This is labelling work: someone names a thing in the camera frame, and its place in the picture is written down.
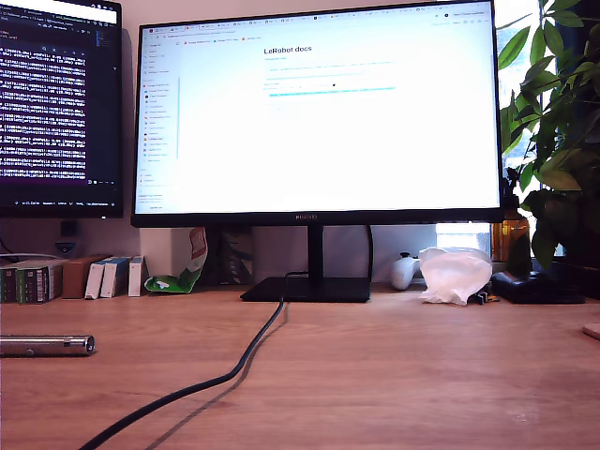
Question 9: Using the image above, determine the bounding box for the thin black monitor cable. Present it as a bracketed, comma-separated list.
[366, 224, 377, 283]

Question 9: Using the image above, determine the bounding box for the green white snack bag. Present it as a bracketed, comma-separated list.
[142, 227, 209, 294]

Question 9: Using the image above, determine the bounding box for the black Huawei computer monitor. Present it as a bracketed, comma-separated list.
[129, 0, 507, 304]

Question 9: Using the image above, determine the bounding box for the white and blue box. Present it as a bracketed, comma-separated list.
[127, 255, 145, 298]
[99, 257, 132, 299]
[83, 262, 106, 301]

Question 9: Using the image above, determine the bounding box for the white game controller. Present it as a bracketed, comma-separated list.
[391, 252, 424, 292]

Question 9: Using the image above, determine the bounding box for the dark patterned package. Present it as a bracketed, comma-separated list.
[218, 226, 257, 288]

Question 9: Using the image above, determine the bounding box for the metallic laser pointer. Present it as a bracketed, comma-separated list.
[0, 333, 98, 359]

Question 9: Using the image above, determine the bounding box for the black leather wallet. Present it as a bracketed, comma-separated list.
[490, 270, 588, 306]

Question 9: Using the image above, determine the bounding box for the black rectangular planter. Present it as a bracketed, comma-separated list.
[551, 259, 600, 285]

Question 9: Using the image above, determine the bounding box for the brown cardboard box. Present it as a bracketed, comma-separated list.
[61, 254, 114, 300]

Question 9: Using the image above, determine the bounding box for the stack of green black boxes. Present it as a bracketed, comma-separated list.
[0, 259, 65, 306]

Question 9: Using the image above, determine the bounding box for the green leafy plant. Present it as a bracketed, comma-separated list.
[496, 0, 600, 272]

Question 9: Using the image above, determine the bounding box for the amber pump bottle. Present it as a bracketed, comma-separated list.
[490, 167, 533, 278]

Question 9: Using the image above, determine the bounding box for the black monitor with terminal text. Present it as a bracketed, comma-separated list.
[0, 0, 125, 220]

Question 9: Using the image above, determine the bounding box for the white crumpled plastic bag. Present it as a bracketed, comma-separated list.
[417, 247, 495, 308]

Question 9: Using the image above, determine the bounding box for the thick black cable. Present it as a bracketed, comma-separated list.
[76, 270, 311, 450]

